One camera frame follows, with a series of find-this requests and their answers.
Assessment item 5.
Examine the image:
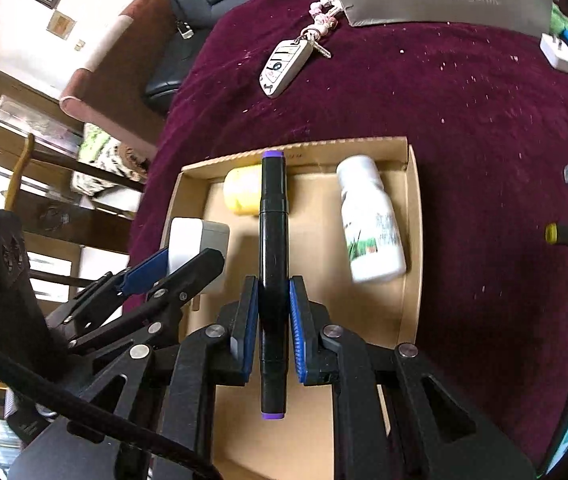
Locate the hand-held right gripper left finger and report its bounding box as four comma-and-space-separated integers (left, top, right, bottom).
14, 275, 261, 480

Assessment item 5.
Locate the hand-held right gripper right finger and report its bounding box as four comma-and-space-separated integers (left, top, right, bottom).
289, 275, 535, 480

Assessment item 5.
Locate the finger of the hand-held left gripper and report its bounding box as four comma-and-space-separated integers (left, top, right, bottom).
66, 247, 226, 361
44, 247, 171, 341

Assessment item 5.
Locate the white power adapter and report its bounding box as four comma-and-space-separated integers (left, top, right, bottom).
168, 217, 231, 306

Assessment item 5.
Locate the shallow cardboard box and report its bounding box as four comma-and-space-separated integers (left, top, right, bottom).
156, 135, 424, 480

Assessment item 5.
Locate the black marker purple cap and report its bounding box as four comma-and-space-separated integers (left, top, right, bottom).
259, 150, 290, 421

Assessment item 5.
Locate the black marker green cap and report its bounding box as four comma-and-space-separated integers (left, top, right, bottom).
538, 352, 568, 477

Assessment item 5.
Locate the yellow tape roll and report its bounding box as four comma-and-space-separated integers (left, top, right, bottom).
222, 165, 263, 217

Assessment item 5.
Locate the dark wooden chair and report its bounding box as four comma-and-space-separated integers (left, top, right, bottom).
0, 132, 145, 311

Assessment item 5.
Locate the green patterned blanket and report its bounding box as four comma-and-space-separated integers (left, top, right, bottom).
71, 125, 152, 198

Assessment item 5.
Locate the white bottle green label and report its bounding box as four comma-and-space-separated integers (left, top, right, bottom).
336, 155, 408, 283

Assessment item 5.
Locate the wooden glass-door cabinet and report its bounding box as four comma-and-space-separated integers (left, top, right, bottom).
0, 57, 85, 211

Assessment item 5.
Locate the brown fabric armchair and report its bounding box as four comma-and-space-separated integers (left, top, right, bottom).
59, 0, 175, 161

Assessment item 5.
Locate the white car key fob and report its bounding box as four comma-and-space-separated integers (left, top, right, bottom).
259, 38, 312, 98

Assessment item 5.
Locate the metal key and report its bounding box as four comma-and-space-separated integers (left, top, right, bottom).
309, 35, 332, 59

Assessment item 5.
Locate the pink key charm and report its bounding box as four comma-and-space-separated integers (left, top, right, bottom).
300, 0, 347, 41

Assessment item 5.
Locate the green cloth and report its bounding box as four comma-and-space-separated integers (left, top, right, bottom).
551, 2, 568, 36

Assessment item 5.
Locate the black cable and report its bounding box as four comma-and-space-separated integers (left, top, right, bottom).
0, 330, 225, 480

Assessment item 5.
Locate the small wall picture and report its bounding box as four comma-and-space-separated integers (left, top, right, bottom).
46, 11, 76, 37

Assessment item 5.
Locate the white wall plug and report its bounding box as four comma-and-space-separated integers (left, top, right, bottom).
539, 32, 568, 73

